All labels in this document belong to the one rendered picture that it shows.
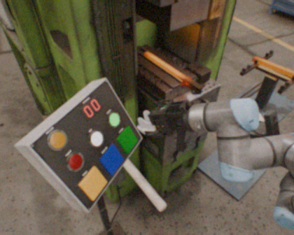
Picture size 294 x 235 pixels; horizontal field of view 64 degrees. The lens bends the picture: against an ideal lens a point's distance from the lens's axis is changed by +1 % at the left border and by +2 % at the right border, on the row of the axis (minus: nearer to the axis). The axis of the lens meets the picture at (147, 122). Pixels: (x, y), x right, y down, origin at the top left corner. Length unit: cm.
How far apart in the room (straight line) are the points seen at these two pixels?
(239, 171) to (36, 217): 161
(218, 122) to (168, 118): 14
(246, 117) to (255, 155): 10
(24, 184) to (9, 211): 21
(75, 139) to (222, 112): 42
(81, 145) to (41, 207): 129
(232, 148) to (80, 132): 43
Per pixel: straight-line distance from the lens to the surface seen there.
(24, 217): 199
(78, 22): 90
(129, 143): 86
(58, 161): 70
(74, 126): 72
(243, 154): 58
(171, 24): 95
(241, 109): 55
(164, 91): 111
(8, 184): 221
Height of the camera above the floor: 165
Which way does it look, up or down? 45 degrees down
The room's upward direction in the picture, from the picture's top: straight up
